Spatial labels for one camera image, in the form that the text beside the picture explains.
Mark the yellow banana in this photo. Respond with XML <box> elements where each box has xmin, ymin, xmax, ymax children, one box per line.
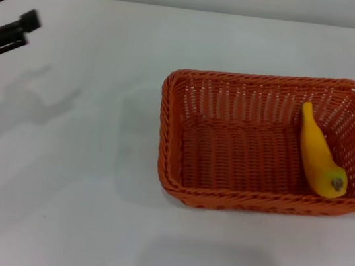
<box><xmin>289</xmin><ymin>101</ymin><xmax>355</xmax><ymax>202</ymax></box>

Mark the orange woven plastic basket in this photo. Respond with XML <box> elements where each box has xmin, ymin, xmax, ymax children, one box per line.
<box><xmin>144</xmin><ymin>50</ymin><xmax>355</xmax><ymax>234</ymax></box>

